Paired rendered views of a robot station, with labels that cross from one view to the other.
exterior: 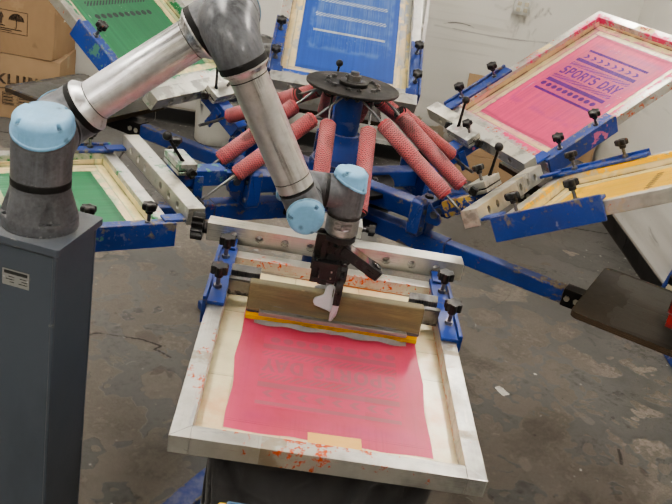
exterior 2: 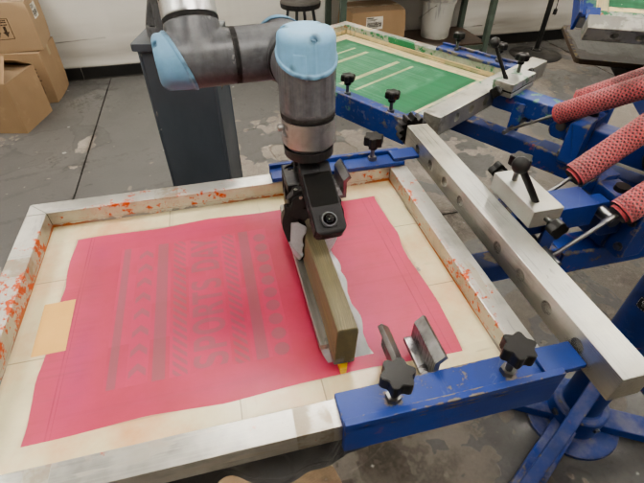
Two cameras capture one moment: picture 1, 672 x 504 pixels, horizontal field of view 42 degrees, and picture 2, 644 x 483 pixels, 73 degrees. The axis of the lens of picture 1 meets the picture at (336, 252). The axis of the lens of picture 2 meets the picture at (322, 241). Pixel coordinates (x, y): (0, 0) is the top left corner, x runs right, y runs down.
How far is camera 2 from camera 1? 1.86 m
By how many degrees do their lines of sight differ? 67
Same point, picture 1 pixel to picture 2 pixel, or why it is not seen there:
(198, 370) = (141, 195)
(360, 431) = (82, 346)
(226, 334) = (247, 205)
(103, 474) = not seen: hidden behind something
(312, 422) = (96, 299)
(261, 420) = (93, 261)
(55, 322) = (159, 114)
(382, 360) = (268, 340)
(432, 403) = (173, 425)
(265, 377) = (176, 246)
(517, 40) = not seen: outside the picture
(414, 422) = (115, 406)
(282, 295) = not seen: hidden behind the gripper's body
